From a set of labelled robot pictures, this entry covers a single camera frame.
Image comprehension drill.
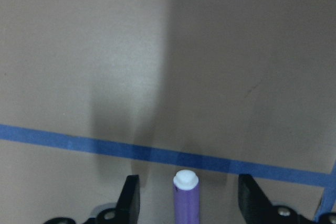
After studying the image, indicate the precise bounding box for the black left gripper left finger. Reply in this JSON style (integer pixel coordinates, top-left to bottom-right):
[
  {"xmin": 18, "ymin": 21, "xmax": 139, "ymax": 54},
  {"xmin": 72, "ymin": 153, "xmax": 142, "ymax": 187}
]
[{"xmin": 96, "ymin": 175, "xmax": 140, "ymax": 224}]

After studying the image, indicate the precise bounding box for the purple pen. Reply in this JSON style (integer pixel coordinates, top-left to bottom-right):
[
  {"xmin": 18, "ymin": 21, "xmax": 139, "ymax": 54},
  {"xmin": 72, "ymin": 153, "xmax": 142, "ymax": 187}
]
[{"xmin": 173, "ymin": 169, "xmax": 200, "ymax": 224}]

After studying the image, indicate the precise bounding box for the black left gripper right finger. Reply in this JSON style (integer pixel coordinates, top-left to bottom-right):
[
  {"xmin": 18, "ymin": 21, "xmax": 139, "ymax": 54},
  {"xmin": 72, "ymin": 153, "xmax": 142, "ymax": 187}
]
[{"xmin": 238, "ymin": 174, "xmax": 299, "ymax": 224}]

